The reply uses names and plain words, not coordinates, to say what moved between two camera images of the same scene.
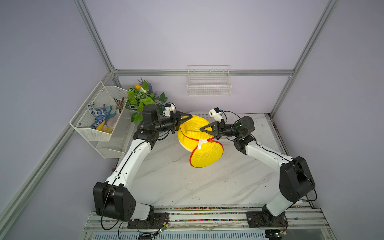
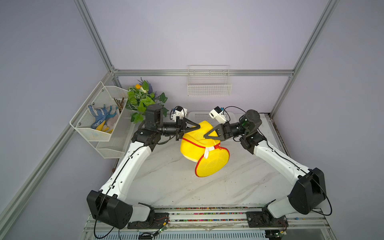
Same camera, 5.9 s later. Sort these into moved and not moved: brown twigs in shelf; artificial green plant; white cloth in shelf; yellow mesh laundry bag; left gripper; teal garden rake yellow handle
Moved: yellow mesh laundry bag; left gripper
Not moved: artificial green plant; brown twigs in shelf; white cloth in shelf; teal garden rake yellow handle
